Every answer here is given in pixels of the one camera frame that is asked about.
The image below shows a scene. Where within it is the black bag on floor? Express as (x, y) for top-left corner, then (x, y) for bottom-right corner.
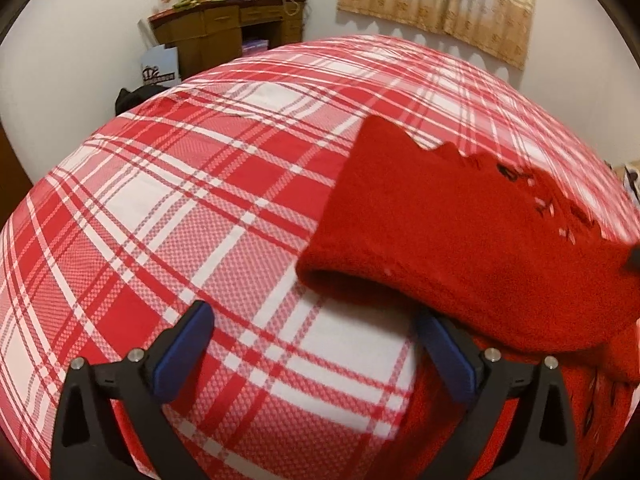
(114, 84), (166, 116)

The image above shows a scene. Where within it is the brown wooden desk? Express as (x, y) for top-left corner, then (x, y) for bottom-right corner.
(149, 0), (307, 79)

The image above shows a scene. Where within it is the white blue paper bag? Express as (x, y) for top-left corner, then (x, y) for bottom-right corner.
(141, 44), (181, 88)

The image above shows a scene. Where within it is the red knit sweater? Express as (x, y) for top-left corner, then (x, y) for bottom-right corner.
(296, 116), (639, 479)

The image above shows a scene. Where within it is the red plaid bed sheet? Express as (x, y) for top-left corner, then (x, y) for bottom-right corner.
(1, 36), (639, 479)

